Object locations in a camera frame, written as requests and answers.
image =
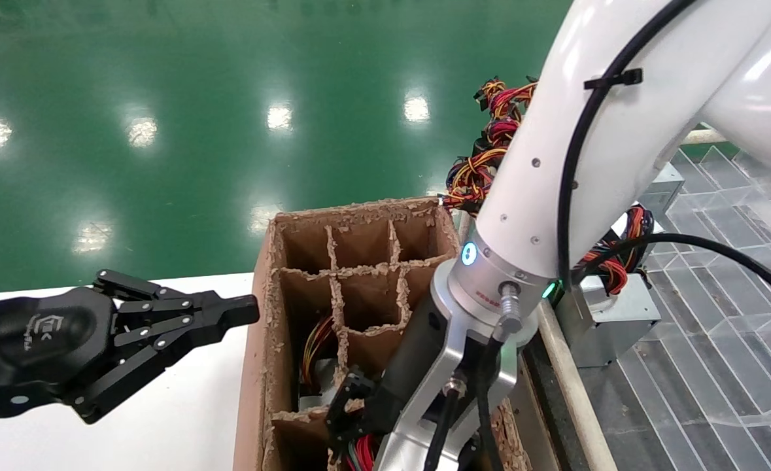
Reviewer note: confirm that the white pipe with black end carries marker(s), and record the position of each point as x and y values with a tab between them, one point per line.
705	136

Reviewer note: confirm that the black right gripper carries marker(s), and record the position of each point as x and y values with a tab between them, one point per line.
411	360

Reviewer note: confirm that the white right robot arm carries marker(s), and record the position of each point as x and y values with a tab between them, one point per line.
653	131

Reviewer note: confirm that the black frame rail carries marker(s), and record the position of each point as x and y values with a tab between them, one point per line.
548	405

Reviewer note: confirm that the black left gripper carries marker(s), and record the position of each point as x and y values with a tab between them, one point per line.
32	347

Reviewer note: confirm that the clear plastic divider tray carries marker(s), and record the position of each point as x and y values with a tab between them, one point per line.
719	366

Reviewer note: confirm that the brown cardboard divider box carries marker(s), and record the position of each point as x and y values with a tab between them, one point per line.
261	366

